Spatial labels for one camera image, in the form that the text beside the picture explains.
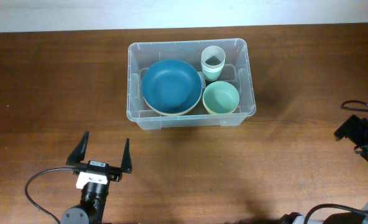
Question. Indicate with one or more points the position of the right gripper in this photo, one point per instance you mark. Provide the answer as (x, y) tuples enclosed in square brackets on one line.
[(354, 129)]

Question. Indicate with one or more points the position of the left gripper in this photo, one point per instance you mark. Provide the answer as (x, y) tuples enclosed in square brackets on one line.
[(115, 173)]

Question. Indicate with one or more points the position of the beige bowl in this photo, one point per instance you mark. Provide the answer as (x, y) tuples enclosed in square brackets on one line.
[(173, 114)]

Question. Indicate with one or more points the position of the dark blue bowl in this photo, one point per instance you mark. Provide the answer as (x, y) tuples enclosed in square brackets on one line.
[(171, 86)]

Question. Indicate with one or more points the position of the mint green small bowl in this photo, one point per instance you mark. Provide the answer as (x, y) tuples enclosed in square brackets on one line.
[(221, 91)]

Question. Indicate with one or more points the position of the mint green cup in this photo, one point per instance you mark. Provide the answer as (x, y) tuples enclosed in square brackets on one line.
[(211, 76)]

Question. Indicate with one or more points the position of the cream white cup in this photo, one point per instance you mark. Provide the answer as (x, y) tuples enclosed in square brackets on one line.
[(212, 69)]

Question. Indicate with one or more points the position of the grey cup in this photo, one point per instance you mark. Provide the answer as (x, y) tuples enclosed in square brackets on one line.
[(213, 57)]

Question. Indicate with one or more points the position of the yellow small bowl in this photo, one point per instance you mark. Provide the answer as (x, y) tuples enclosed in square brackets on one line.
[(217, 107)]

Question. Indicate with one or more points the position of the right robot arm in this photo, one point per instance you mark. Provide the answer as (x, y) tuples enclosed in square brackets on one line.
[(347, 215)]

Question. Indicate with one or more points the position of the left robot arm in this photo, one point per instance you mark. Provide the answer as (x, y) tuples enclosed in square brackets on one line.
[(91, 206)]

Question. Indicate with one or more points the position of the clear plastic storage bin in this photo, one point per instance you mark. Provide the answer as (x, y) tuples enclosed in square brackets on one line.
[(236, 71)]

